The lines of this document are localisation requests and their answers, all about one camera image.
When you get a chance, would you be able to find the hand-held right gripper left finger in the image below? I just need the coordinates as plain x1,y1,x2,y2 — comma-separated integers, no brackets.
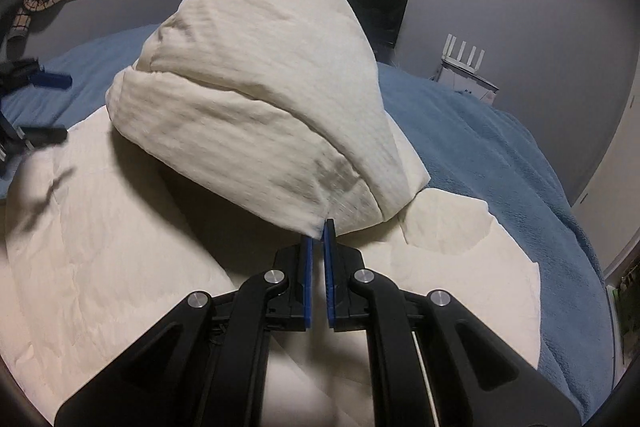
54,234,315,427

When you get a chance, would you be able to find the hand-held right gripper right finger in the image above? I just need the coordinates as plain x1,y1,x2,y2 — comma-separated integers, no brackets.
322,218,591,427

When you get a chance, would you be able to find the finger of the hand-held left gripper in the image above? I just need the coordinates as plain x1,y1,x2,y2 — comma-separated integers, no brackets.
17,126,69,148
0,57,73,92

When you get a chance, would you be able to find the cream hooded puffer jacket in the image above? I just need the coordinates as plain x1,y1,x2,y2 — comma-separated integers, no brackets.
0,0,543,427

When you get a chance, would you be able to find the red blue plush figure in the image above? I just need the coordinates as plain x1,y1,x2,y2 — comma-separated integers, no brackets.
9,0,52,44

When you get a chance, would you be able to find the blue fleece blanket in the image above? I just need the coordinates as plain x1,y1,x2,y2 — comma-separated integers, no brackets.
0,24,626,427

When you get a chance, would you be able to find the white wifi router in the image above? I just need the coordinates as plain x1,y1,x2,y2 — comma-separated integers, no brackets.
431,59,498,105

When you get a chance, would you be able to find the white router with antennas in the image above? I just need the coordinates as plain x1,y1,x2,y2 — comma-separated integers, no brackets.
442,34,486,75

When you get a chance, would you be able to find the black monitor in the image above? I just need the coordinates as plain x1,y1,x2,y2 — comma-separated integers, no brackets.
315,0,413,48

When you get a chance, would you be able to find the white door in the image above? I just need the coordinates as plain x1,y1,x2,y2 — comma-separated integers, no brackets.
570,72,640,280

